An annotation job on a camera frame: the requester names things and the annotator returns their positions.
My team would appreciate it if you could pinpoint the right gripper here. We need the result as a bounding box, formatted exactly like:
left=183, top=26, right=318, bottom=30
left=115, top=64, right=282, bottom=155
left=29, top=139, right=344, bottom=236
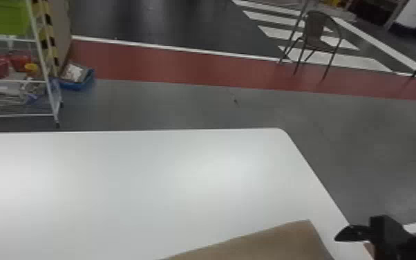
left=334, top=214, right=416, bottom=260

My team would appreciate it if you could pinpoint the beige towel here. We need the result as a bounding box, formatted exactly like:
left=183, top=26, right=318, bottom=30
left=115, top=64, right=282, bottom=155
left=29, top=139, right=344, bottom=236
left=160, top=219, right=336, bottom=260

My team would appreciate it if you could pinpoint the grey metal chair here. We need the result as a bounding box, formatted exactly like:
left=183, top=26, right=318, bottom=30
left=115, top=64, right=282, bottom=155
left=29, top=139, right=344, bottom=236
left=278, top=8, right=344, bottom=84

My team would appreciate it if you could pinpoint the blue tray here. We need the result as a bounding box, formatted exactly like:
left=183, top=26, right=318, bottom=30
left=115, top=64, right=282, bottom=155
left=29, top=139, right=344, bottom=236
left=59, top=62, right=96, bottom=92

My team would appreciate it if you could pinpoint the white wire rack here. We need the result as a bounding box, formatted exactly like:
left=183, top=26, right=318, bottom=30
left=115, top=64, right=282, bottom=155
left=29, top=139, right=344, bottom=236
left=0, top=0, right=64, bottom=129

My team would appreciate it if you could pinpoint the yellow black striped post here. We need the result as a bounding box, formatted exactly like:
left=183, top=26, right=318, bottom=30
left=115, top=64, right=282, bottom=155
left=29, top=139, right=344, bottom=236
left=32, top=0, right=62, bottom=68

